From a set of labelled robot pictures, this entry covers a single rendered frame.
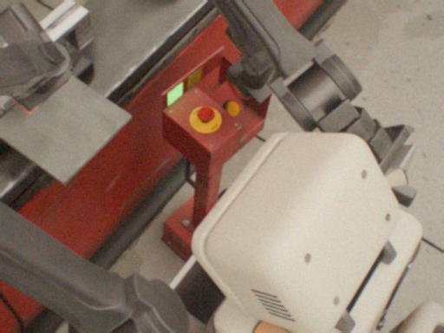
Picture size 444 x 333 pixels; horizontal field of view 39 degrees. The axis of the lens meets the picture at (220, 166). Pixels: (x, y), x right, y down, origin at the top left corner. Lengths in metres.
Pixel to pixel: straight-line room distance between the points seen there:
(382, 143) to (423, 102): 1.69
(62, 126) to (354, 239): 0.64
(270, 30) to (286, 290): 0.39
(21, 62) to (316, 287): 0.49
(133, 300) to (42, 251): 0.12
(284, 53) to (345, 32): 1.84
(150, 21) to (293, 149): 0.80
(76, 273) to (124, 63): 0.81
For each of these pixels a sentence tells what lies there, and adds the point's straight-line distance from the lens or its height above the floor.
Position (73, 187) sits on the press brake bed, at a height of 0.67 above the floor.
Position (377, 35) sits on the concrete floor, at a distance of 2.77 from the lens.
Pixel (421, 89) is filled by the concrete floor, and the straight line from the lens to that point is 2.66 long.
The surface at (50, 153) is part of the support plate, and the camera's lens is 1.16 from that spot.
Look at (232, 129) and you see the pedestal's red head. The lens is 1.44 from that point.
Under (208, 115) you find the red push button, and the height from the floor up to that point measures 0.81.
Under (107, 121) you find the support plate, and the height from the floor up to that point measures 1.00.
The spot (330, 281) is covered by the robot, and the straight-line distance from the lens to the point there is 0.71.
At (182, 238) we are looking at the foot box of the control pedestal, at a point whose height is 0.12.
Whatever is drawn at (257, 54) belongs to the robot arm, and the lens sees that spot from 1.22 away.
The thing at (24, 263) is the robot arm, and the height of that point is 1.40.
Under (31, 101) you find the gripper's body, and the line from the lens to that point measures 1.12.
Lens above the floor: 1.98
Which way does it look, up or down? 60 degrees down
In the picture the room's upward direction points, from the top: 8 degrees clockwise
